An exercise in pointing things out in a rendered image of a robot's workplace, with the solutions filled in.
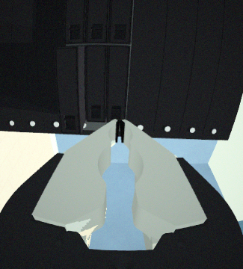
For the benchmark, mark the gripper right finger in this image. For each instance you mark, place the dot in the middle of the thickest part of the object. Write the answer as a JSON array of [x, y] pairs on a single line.
[[171, 196]]

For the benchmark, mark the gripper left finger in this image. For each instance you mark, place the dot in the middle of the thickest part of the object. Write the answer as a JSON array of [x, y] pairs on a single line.
[[67, 193]]

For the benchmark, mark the black server rack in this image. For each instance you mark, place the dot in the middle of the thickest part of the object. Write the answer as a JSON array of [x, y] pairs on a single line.
[[185, 59]]

